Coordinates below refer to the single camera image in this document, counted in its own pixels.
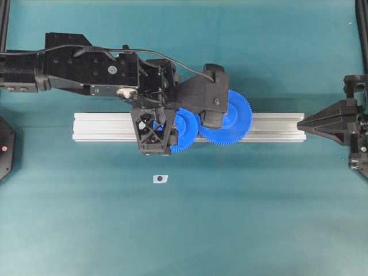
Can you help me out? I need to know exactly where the small white marker sticker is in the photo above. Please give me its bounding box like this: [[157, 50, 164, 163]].
[[153, 175, 168, 184]]

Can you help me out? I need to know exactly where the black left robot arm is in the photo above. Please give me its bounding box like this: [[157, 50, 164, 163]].
[[1, 33, 179, 156]]

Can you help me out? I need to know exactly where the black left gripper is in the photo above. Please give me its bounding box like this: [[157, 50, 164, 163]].
[[130, 59, 179, 156]]

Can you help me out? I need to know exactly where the black left frame post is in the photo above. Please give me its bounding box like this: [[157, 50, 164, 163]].
[[0, 0, 11, 52]]

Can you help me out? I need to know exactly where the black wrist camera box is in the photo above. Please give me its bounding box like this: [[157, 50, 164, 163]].
[[174, 64, 229, 129]]

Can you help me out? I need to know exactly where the black right frame post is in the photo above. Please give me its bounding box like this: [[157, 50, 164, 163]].
[[355, 0, 367, 74]]

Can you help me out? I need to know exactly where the large blue plastic gear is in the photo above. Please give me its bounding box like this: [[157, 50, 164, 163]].
[[195, 89, 253, 145]]

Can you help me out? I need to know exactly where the silver aluminium extrusion rail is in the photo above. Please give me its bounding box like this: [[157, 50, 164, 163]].
[[72, 113, 306, 143]]

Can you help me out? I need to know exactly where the black frame post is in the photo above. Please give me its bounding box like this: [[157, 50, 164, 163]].
[[355, 0, 367, 74], [0, 0, 11, 52]]

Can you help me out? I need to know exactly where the small blue plastic gear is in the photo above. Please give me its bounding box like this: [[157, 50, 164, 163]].
[[170, 108, 198, 153]]

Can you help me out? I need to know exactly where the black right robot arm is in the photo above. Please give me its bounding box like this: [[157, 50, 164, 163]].
[[297, 74, 367, 178]]

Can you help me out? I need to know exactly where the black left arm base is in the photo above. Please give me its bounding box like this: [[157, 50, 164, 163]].
[[0, 117, 16, 181]]

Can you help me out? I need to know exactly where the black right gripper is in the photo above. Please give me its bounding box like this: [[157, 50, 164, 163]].
[[297, 98, 359, 145]]

